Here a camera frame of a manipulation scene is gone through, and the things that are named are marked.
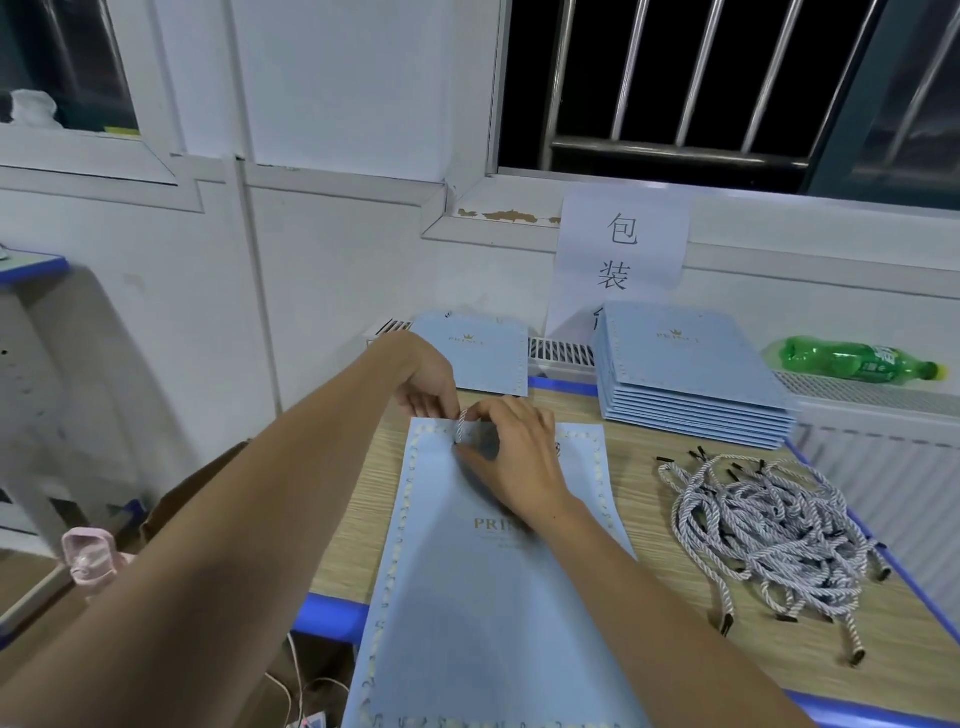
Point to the stack of blue paper bags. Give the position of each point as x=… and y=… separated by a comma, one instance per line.
x=690, y=360

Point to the crown-print light blue paper bag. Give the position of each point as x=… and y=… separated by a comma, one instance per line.
x=480, y=353
x=480, y=630

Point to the white framed window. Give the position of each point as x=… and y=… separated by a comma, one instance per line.
x=75, y=75

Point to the metal window grille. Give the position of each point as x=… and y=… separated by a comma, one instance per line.
x=660, y=152

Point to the white paper sign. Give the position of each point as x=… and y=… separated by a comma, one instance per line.
x=618, y=255

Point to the small white container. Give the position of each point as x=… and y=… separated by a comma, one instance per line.
x=30, y=108

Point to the teal framed sliding window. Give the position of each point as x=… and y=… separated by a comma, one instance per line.
x=900, y=120

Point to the person's left hand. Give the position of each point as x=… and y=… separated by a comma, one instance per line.
x=420, y=375

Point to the person's right forearm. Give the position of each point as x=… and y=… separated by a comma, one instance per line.
x=660, y=630

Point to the brown cardboard box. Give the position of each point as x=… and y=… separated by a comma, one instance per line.
x=188, y=488

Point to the green plastic bottle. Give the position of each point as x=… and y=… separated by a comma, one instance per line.
x=855, y=360

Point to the person's left forearm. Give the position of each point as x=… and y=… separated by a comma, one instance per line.
x=195, y=585

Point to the blue-edged wooden desk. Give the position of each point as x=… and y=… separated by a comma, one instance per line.
x=675, y=600

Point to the grey metal desk blue edge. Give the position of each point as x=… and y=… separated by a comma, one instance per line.
x=30, y=405

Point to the person's right hand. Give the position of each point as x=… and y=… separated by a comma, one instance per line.
x=518, y=458

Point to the pink water bottle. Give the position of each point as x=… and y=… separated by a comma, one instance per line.
x=93, y=563

